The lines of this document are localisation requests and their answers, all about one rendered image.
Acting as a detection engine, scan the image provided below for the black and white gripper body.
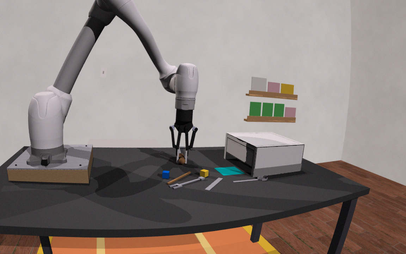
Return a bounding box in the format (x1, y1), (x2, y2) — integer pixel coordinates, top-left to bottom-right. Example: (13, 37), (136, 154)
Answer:
(174, 109), (193, 133)

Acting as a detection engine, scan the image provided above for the teal square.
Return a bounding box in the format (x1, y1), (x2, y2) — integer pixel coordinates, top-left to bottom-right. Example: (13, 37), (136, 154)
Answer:
(214, 167), (244, 176)

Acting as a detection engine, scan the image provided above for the white flat bar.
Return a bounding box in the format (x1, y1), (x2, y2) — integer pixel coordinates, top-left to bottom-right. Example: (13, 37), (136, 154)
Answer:
(205, 178), (223, 191)

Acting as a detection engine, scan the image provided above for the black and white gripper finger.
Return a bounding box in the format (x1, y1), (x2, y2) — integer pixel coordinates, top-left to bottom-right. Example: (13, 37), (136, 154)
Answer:
(185, 126), (198, 164)
(169, 125), (182, 163)

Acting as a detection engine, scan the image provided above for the blue cube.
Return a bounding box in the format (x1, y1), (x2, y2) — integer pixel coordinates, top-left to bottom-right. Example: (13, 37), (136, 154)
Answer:
(162, 170), (170, 179)

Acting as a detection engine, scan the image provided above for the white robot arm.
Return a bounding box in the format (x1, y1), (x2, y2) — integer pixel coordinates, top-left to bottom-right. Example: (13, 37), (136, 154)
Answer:
(26, 0), (198, 165)

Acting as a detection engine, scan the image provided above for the white combination wrench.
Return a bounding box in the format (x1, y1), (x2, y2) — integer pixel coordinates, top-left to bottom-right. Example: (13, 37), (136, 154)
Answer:
(169, 176), (205, 189)

